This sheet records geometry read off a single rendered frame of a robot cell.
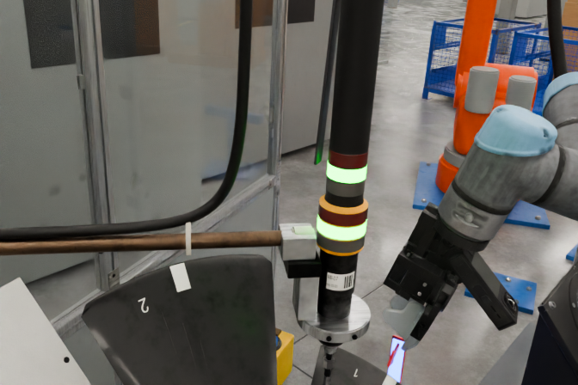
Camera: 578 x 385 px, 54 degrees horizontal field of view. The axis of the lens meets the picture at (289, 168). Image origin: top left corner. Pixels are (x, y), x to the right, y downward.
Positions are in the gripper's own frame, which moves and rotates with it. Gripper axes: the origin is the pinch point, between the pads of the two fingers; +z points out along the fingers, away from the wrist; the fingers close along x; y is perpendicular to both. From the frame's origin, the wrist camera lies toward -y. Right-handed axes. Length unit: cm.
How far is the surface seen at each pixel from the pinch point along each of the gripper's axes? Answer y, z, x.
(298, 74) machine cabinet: 173, 105, -365
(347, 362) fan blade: 6.5, 9.7, -0.6
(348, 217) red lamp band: 10.9, -27.3, 25.0
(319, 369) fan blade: 9.3, 10.4, 3.3
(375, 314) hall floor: 14, 136, -180
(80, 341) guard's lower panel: 61, 56, -8
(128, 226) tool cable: 25.7, -21.3, 34.3
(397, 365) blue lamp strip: -0.4, 14.3, -11.6
